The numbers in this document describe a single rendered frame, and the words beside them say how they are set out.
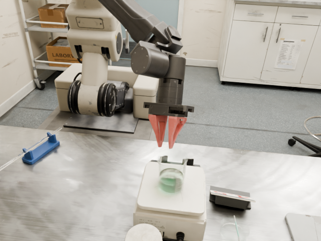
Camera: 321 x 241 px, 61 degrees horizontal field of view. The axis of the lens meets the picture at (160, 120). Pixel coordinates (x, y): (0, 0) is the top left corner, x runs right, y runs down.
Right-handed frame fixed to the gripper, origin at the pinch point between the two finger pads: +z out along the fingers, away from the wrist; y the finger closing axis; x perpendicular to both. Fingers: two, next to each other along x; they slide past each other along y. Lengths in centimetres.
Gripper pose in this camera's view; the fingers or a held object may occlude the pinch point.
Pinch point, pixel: (165, 144)
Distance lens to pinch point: 62.1
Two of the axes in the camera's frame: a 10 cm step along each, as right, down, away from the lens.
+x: 4.1, 0.1, 9.1
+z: -0.9, 10.0, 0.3
